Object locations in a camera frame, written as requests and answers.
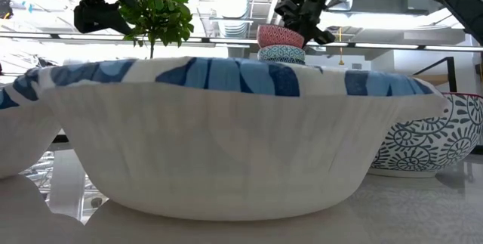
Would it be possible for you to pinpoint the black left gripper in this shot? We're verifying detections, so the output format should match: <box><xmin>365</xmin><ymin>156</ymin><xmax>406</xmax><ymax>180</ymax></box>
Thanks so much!
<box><xmin>73</xmin><ymin>0</ymin><xmax>133</xmax><ymax>36</ymax></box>

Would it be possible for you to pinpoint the teal patterned bowl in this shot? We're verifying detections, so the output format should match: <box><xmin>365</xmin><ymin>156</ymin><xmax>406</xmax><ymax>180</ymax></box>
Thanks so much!
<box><xmin>257</xmin><ymin>45</ymin><xmax>306</xmax><ymax>63</ymax></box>

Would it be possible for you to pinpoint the blue patterned paper bowl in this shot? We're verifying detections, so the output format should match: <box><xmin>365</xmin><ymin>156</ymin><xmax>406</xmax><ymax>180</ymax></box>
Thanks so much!
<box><xmin>0</xmin><ymin>66</ymin><xmax>63</xmax><ymax>180</ymax></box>
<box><xmin>39</xmin><ymin>55</ymin><xmax>450</xmax><ymax>222</ymax></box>

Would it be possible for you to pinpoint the black white spiral bowl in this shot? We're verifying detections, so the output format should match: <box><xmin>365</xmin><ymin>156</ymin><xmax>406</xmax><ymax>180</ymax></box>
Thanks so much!
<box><xmin>370</xmin><ymin>91</ymin><xmax>483</xmax><ymax>179</ymax></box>

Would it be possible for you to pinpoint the green leafy plant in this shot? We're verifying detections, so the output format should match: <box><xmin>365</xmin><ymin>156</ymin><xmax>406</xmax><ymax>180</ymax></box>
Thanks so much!
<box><xmin>118</xmin><ymin>0</ymin><xmax>195</xmax><ymax>60</ymax></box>

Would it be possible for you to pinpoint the black metal railing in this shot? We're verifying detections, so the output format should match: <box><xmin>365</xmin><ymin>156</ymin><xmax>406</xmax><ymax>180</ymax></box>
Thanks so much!
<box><xmin>413</xmin><ymin>56</ymin><xmax>457</xmax><ymax>93</ymax></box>

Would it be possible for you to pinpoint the yellow hanging cord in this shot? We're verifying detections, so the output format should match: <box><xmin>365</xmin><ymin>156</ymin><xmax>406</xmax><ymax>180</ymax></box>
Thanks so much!
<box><xmin>337</xmin><ymin>26</ymin><xmax>345</xmax><ymax>66</ymax></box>

